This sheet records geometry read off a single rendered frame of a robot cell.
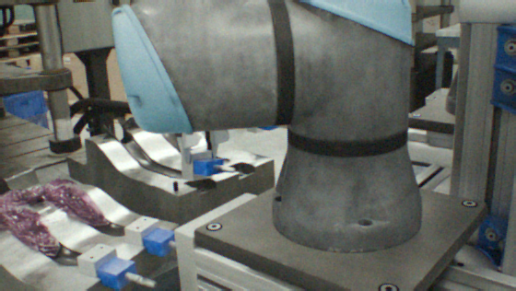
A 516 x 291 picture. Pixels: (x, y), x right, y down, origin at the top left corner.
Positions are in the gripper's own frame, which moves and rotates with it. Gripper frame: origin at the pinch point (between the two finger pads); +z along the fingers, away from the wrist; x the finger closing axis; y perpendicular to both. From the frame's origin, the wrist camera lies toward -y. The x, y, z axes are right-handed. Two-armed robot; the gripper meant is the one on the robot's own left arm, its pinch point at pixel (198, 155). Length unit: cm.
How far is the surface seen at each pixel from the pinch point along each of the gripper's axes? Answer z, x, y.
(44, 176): 8, -10, -56
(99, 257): 11.6, -27.1, 9.3
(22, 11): -137, 226, -713
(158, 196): 7.9, -6.2, -5.6
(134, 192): 8.2, -6.0, -15.0
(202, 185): 6.9, 2.9, -3.1
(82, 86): -19, 173, -417
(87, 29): -34, 18, -81
